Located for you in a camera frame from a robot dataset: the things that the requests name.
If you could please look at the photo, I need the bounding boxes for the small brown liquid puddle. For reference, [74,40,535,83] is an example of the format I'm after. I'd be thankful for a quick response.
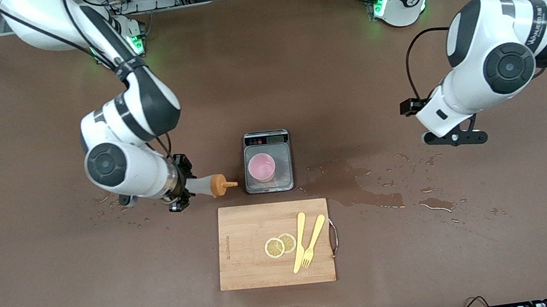
[418,195,458,217]

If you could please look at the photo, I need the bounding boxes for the wooden cutting board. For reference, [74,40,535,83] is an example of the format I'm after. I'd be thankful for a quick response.
[209,192,344,297]

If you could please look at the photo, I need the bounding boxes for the large brown liquid puddle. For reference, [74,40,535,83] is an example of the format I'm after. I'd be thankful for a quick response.
[299,151,405,222]

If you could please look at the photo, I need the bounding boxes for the silver digital kitchen scale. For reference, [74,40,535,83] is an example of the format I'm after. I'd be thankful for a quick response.
[238,127,298,197]

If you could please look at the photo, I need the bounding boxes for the yellow plastic knife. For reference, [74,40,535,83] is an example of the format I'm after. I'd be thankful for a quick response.
[285,212,314,274]

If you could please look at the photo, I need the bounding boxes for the lemon slice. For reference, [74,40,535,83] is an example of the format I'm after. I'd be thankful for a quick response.
[263,236,287,260]
[277,231,298,255]

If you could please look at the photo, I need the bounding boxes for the yellow plastic fork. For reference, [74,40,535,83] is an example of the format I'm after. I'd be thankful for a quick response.
[294,214,332,269]

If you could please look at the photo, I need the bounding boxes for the translucent sauce bottle orange cap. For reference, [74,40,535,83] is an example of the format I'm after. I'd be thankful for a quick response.
[185,171,240,202]

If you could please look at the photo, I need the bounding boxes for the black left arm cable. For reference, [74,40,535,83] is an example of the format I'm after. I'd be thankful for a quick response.
[400,25,458,103]

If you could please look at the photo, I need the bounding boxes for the pink cup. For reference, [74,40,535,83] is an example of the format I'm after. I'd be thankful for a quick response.
[246,151,278,184]

